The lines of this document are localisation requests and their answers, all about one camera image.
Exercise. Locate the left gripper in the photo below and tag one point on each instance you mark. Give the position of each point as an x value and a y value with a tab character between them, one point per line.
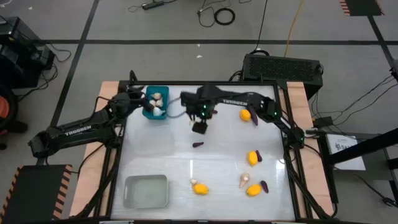
133	99

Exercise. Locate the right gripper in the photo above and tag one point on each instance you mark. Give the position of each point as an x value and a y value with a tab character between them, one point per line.
199	104

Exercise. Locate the yellow lemon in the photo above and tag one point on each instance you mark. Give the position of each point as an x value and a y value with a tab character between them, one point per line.
200	189
252	158
254	190
245	114

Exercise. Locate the small beige garlic bulb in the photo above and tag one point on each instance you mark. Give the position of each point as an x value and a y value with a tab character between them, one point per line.
193	181

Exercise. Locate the large purple eggplant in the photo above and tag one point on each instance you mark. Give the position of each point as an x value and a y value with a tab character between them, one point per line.
254	118

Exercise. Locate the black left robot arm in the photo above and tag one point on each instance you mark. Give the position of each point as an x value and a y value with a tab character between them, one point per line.
77	130

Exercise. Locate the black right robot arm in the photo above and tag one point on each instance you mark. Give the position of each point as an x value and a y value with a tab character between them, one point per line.
248	99

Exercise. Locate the teal plastic basket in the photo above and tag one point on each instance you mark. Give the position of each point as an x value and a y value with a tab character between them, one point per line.
148	92

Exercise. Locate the black power strip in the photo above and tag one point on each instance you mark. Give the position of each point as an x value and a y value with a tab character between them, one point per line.
152	5

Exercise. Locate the black computer case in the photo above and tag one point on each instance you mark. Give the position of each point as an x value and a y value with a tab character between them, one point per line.
280	68

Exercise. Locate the small black box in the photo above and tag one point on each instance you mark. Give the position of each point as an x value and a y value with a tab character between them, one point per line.
323	122

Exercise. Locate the black equipment stack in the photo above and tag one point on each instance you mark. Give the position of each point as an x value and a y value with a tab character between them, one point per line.
18	59

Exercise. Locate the orange and black device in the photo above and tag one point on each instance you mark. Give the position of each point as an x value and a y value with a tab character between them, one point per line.
3	109

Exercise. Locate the black mat striped edge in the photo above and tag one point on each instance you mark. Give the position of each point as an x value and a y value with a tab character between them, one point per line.
360	7
34	196

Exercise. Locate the white paper sheet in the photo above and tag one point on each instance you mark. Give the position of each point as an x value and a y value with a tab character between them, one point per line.
345	155

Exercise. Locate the black stand beam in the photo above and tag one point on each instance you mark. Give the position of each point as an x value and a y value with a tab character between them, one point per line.
388	138

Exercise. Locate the black metal table frame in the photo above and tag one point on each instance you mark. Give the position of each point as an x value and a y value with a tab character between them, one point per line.
155	83

